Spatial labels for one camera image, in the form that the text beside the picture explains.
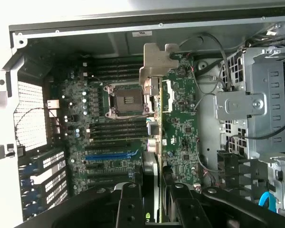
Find blue expansion slot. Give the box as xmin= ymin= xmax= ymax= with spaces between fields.
xmin=85 ymin=152 xmax=140 ymax=161

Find green motherboard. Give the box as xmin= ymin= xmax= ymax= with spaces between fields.
xmin=45 ymin=56 xmax=202 ymax=190

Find black open PC case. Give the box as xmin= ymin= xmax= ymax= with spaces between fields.
xmin=0 ymin=14 xmax=285 ymax=228

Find RAM slot black clips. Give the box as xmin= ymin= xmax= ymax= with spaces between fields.
xmin=85 ymin=66 xmax=141 ymax=73
xmin=89 ymin=121 xmax=147 ymax=128
xmin=90 ymin=132 xmax=148 ymax=138
xmin=95 ymin=76 xmax=141 ymax=83

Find RAM slot white clips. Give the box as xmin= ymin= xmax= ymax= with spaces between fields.
xmin=82 ymin=61 xmax=145 ymax=68
xmin=83 ymin=71 xmax=141 ymax=78
xmin=85 ymin=127 xmax=148 ymax=133

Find CPU socket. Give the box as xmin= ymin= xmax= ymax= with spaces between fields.
xmin=104 ymin=83 xmax=151 ymax=117

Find socket locking lever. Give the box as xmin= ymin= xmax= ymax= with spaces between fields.
xmin=91 ymin=75 xmax=111 ymax=84

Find perforated metal drive cage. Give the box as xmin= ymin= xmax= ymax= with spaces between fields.
xmin=213 ymin=46 xmax=285 ymax=160

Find light blue wire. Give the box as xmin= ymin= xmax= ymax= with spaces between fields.
xmin=258 ymin=191 xmax=273 ymax=210

